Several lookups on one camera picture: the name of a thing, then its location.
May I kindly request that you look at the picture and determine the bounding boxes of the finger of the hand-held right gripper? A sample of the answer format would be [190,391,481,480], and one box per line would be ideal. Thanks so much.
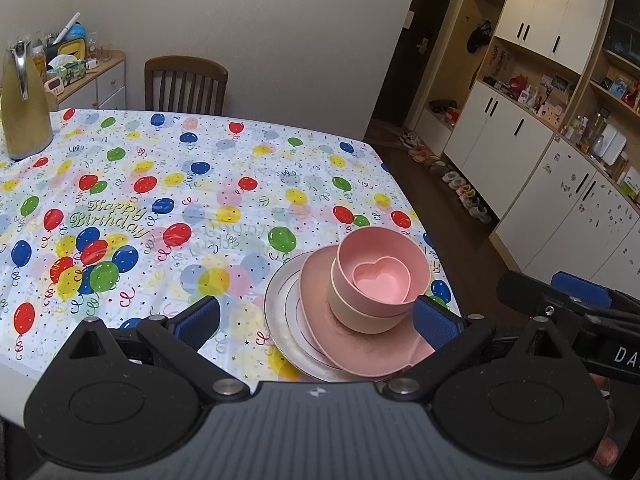
[551,270,614,307]
[497,271,602,329]

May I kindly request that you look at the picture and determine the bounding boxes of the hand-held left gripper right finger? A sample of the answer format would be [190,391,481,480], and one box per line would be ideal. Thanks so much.
[382,295,593,404]

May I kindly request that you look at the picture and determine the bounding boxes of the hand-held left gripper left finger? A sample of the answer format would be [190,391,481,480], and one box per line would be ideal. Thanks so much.
[50,296,251,404]

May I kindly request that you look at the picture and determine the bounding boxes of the pink heart-shaped bowl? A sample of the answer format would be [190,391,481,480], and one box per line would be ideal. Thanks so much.
[352,256,412,306]

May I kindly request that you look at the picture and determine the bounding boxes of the cream round bowl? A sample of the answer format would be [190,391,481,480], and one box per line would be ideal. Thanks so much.
[327,262,416,335]

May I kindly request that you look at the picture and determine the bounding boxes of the large white plate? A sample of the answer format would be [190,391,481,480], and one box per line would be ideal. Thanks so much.
[264,251,397,385]

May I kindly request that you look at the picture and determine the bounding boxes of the pink mouse-shaped plate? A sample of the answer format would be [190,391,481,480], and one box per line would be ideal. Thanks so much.
[299,246,436,378]

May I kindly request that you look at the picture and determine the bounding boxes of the pink round bowl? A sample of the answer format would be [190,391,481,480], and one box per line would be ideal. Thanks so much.
[336,226,432,319]

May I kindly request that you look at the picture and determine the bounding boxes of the person's right hand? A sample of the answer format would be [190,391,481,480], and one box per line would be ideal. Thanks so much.
[590,374,622,467]

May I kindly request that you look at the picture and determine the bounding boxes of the white stickered cabinet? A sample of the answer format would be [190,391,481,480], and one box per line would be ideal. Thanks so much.
[495,137,640,287]

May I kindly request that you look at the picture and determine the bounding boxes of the balloon printed tablecloth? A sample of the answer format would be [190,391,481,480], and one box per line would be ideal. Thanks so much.
[0,107,454,384]

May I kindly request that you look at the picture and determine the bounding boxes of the row of shoes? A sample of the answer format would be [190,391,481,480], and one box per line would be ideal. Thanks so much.
[395,130,494,224]

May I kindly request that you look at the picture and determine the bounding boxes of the white lidded container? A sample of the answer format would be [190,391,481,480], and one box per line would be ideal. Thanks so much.
[592,125,629,166]

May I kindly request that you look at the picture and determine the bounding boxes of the white lower cabinet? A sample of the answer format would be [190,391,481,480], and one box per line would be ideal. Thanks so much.
[444,80,556,179]

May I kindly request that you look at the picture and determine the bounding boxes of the patterned doormat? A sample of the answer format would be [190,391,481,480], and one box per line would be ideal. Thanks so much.
[365,120,406,149]

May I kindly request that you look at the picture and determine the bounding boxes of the wooden open shelf unit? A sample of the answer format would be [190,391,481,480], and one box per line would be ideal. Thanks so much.
[587,0,640,202]

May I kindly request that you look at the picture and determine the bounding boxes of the dark entrance door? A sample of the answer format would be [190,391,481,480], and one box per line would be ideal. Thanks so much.
[387,0,461,129]

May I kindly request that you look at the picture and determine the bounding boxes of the white drawer side cabinet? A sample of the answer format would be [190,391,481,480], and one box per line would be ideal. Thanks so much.
[47,50,127,111]

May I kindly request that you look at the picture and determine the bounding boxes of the brown wooden chair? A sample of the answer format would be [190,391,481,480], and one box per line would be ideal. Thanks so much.
[144,56,230,117]

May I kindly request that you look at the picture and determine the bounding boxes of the black hanging bag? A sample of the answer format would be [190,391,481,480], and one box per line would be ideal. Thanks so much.
[467,20,494,55]

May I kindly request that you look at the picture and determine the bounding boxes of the gold thermos jug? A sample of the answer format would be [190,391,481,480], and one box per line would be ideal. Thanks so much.
[1,39,55,162]

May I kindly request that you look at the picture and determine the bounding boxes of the green tissue pack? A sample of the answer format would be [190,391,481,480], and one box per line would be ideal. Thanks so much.
[47,57,89,84]

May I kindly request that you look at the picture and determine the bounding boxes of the clear glass cups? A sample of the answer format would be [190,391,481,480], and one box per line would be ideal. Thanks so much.
[86,32,114,64]

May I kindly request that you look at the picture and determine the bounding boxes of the yellow black holder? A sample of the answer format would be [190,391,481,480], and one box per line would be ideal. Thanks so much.
[57,39,87,61]

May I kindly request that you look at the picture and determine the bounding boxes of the white rolled tube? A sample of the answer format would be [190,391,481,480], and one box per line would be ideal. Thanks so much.
[51,12,82,45]

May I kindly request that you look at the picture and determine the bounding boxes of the white upper wall cabinets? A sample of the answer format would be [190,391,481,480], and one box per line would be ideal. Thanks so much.
[470,0,616,76]

